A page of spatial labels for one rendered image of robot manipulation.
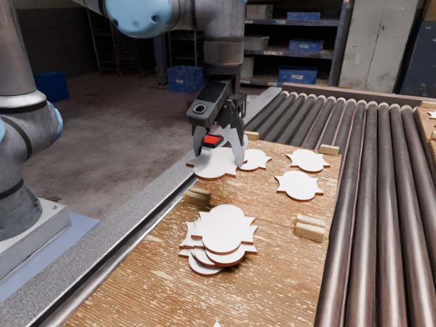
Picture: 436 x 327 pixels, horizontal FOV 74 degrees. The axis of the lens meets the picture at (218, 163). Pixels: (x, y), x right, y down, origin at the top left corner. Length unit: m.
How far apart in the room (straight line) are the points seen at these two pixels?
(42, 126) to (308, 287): 0.66
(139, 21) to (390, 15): 4.89
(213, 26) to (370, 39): 4.71
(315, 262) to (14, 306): 0.54
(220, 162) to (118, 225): 0.28
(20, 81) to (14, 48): 0.06
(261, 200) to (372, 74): 4.66
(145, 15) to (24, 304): 0.51
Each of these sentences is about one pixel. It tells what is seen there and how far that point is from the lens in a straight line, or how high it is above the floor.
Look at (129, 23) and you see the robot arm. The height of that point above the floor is 1.34.
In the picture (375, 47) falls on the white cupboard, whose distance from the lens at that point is 5.22.
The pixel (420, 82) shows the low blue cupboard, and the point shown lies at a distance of 5.45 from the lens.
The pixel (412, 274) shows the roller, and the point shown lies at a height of 0.91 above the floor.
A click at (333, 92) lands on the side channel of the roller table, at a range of 1.71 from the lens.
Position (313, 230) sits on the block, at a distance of 0.63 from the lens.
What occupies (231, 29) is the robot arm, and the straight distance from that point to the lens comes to 0.55.
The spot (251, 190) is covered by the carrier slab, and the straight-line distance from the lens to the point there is 0.77.
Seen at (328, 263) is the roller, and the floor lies 0.91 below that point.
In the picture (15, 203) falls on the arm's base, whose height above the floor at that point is 1.00.
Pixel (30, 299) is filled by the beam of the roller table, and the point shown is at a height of 0.92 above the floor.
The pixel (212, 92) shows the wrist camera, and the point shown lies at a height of 1.22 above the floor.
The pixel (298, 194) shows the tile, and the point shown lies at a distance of 0.75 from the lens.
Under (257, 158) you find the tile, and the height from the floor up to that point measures 0.95.
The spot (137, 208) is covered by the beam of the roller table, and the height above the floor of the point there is 0.92.
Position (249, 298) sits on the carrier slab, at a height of 0.94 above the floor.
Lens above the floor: 1.37
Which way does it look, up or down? 29 degrees down
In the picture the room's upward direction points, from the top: straight up
